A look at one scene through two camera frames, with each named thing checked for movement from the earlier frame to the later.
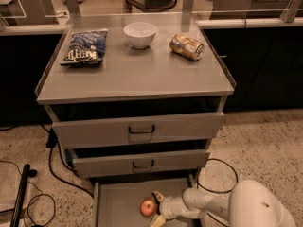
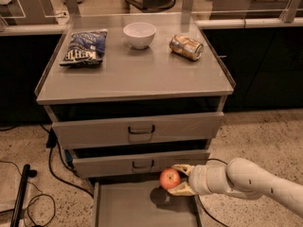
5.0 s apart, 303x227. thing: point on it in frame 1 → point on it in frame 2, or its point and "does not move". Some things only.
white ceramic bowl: (140, 34) does not move
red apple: (148, 207) → (169, 178)
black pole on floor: (26, 172) does not move
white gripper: (168, 206) → (200, 179)
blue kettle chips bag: (85, 48) does not move
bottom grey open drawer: (116, 203) does not move
